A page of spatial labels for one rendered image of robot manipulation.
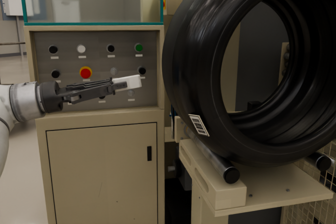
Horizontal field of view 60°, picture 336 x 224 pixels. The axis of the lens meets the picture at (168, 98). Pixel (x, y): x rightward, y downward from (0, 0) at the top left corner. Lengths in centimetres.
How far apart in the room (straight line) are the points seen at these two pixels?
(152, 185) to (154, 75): 53
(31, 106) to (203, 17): 43
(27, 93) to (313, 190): 82
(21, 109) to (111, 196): 84
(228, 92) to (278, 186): 38
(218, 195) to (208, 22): 44
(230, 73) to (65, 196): 91
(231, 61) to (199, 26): 45
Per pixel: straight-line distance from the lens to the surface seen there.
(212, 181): 84
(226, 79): 111
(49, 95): 72
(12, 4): 1217
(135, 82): 74
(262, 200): 90
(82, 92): 69
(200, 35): 66
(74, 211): 150
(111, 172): 140
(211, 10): 67
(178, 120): 106
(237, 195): 83
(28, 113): 73
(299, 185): 101
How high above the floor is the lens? 129
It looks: 15 degrees down
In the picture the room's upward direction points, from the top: straight up
